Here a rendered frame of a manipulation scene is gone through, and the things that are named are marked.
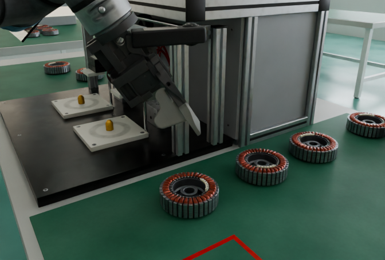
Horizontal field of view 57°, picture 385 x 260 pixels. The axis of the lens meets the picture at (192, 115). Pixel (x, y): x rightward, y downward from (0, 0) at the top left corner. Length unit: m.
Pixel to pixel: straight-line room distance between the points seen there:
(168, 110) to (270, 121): 0.48
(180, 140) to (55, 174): 0.27
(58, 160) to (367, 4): 7.33
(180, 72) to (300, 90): 0.40
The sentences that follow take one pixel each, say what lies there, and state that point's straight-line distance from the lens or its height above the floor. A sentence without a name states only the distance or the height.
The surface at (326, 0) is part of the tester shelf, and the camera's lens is 1.00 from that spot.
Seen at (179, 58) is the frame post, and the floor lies 1.00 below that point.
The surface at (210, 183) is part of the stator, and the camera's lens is 0.68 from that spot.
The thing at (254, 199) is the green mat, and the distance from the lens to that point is 0.72.
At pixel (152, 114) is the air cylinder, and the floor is 0.80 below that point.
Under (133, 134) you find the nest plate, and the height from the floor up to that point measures 0.78.
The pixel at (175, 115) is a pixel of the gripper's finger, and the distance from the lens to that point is 0.53.
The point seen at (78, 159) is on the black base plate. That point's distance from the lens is 0.84.
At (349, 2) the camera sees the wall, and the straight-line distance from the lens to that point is 8.03.
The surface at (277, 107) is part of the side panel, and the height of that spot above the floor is 0.83.
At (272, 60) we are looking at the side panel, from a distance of 0.91.
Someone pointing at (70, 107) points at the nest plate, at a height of 0.78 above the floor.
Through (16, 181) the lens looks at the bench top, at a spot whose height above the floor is 0.75.
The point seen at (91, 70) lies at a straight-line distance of 1.15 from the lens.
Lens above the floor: 1.16
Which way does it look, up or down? 22 degrees down
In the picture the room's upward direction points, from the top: straight up
